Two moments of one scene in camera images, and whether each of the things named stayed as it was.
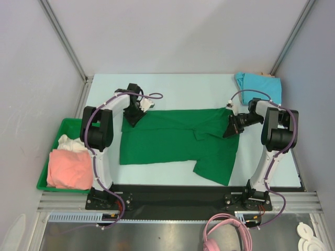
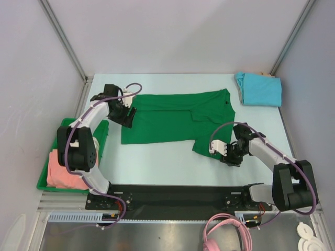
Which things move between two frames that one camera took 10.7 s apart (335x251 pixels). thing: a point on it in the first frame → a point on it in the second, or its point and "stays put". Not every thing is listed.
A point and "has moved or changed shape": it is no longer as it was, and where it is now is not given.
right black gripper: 235,125 → 231,159
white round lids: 307,242 stays put
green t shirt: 193,134 has moved or changed shape
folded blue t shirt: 271,85 stays put
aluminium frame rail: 76,202 stays put
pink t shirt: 70,170 stays put
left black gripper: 133,121 → 125,121
